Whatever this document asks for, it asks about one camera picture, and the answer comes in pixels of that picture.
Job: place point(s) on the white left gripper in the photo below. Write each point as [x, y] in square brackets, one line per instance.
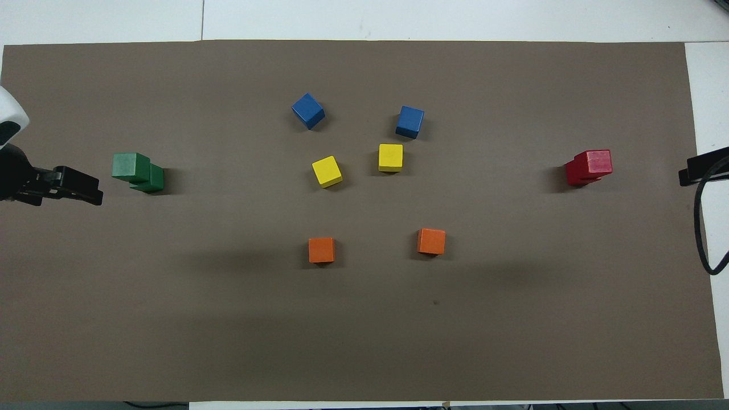
[11, 171]

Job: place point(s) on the green wooden cube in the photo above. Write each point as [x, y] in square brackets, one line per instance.
[130, 166]
[156, 179]

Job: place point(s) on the red wooden cube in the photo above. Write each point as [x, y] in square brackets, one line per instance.
[576, 177]
[595, 162]

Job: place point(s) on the brown table mat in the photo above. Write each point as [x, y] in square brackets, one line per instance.
[171, 313]

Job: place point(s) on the blue wooden cube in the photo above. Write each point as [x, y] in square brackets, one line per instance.
[307, 111]
[410, 121]

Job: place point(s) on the yellow wooden cube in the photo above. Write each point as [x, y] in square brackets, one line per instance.
[390, 156]
[327, 171]

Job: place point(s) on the orange wooden cube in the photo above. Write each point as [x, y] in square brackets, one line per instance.
[322, 249]
[431, 241]

